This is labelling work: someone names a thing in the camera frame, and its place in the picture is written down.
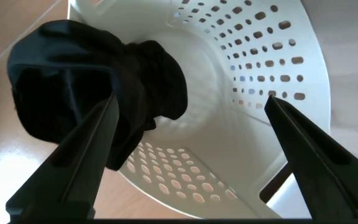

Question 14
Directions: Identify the heap of clothes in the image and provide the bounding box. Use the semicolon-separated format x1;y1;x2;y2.
6;20;188;171

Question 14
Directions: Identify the white laundry basket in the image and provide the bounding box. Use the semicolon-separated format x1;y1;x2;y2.
68;0;332;220

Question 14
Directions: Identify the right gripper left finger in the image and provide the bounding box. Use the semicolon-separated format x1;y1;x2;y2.
5;93;120;220

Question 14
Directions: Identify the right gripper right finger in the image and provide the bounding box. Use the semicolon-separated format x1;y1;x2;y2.
264;95;358;218

